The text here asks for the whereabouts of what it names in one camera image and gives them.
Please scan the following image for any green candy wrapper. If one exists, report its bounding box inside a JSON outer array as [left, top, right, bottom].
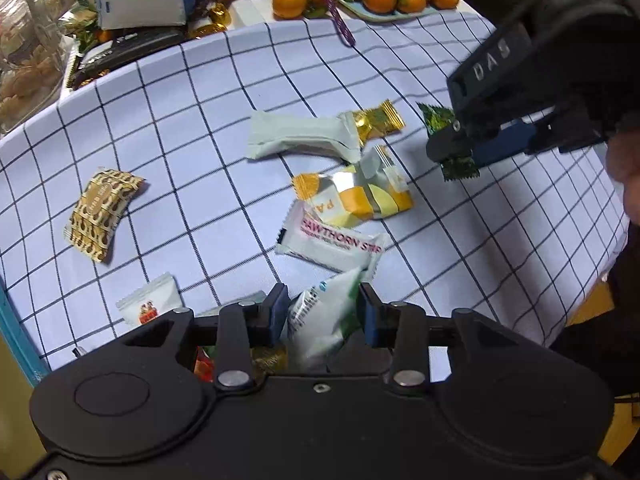
[[418, 103, 480, 181]]

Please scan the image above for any white green snack packet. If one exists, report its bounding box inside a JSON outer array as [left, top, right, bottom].
[[285, 268, 364, 373]]

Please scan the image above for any person's hand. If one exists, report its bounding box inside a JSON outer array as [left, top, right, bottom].
[[606, 131, 640, 224]]

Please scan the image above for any white hawthorn strip packet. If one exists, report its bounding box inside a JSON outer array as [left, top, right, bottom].
[[274, 200, 392, 281]]

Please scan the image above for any gold foil candy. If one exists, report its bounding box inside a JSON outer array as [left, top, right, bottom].
[[352, 100, 406, 146]]

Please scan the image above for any white snack packet red logo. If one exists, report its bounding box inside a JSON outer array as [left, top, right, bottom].
[[116, 273, 183, 327]]

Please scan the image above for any yellow orange white snack packet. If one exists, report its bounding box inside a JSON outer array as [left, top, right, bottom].
[[292, 145, 413, 228]]

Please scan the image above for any blue checked tablecloth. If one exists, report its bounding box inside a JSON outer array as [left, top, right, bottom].
[[1, 12, 628, 370]]

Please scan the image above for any pale green long snack packet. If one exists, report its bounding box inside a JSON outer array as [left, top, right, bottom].
[[246, 112, 361, 164]]

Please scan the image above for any gold brown patterned snack packet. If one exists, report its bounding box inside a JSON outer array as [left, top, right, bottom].
[[63, 168, 145, 262]]

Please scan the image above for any loose tangerine centre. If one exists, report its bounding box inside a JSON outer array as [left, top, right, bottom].
[[272, 0, 308, 20]]

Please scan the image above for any gold wrapped chocolate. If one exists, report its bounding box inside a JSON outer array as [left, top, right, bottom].
[[186, 2, 231, 39]]

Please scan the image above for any black box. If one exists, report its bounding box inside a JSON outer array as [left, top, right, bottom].
[[65, 27, 186, 90]]

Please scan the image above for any clear plastic cookie container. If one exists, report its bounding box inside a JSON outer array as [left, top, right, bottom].
[[1, 0, 76, 134]]

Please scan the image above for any purple braided cord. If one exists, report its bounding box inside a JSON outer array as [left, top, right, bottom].
[[319, 0, 357, 48]]

